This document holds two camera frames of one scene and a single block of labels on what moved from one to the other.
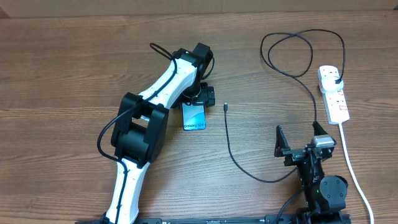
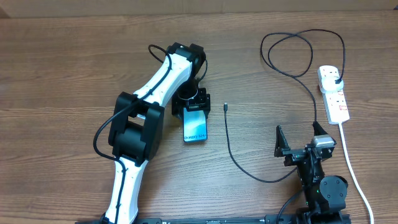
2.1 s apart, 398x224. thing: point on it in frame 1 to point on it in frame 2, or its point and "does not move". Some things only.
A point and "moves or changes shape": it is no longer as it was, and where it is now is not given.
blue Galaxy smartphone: [194, 116] moves or changes shape
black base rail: [270, 219] does not move
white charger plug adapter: [329, 83] does not move
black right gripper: [293, 155] does not move
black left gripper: [207, 96] to [203, 101]
